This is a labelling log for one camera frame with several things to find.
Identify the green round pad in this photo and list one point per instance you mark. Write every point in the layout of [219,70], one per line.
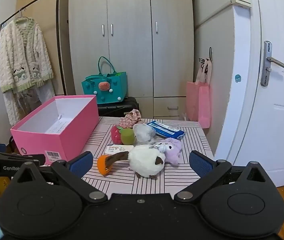
[127,137]

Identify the black clothes rack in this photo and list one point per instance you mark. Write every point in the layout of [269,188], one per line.
[58,25]

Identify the small white tissue packet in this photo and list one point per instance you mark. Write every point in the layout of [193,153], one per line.
[113,150]

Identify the striped tablecloth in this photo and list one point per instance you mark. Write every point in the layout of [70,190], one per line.
[172,180]

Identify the white plush cat toy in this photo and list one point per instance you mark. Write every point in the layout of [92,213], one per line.
[144,160]

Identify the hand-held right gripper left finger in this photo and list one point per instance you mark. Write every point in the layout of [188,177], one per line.
[82,164]

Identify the purple plush toy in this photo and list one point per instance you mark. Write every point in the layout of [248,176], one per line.
[173,152]

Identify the blue wet wipes packet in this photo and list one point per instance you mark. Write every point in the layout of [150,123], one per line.
[165,130]

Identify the pink cardboard box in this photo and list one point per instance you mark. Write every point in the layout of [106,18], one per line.
[64,140]

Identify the teal tote bag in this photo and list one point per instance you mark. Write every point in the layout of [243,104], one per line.
[112,87]

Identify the beige wardrobe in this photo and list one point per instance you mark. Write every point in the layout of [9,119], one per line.
[132,55]

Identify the black wall hook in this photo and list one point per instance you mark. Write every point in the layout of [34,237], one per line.
[210,52]

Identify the pink floral cloth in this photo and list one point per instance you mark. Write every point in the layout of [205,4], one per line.
[129,120]

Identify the tan wooden panel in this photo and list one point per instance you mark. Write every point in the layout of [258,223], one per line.
[44,30]

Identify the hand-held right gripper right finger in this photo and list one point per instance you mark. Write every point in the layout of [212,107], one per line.
[202,165]

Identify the black suitcase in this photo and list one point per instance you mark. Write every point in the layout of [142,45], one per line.
[117,108]

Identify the red strawberry plush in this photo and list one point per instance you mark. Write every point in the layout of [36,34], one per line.
[115,136]

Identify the blue round sticker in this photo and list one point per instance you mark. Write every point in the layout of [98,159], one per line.
[238,78]

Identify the white fluffy cardigan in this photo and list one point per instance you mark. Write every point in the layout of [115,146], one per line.
[24,55]

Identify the white door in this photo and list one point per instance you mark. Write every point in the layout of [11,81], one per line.
[269,130]

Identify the pink shopping bag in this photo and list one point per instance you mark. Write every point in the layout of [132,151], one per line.
[198,105]

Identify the white fluffy pants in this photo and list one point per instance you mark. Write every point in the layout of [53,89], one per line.
[12,110]

